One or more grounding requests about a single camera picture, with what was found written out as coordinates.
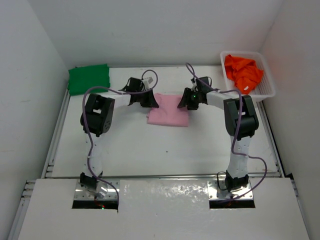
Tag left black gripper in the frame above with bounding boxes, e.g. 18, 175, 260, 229
135, 88, 158, 109

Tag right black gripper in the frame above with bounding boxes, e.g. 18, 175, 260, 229
178, 88, 201, 111

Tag pink t shirt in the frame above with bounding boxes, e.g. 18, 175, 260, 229
147, 93, 189, 127

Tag orange t shirt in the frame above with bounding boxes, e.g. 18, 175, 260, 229
224, 54, 264, 95

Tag green t shirt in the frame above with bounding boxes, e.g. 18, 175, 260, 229
68, 64, 111, 96

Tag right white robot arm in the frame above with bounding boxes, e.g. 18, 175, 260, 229
177, 77, 259, 192

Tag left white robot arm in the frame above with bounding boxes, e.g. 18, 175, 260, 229
80, 77, 159, 195

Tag white plastic basket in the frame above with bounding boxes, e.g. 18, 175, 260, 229
220, 51, 276, 102

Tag white front cover panel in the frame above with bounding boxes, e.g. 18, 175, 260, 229
19, 178, 309, 240

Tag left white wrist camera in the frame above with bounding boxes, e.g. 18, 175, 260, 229
142, 77, 154, 89

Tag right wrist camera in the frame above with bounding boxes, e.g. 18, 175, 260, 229
191, 76, 212, 93

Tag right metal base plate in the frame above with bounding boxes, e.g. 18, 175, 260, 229
207, 178, 254, 201

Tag metal base plate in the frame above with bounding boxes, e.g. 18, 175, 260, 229
207, 178, 254, 201
73, 178, 120, 201

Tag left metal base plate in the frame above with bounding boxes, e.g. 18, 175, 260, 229
73, 178, 120, 201

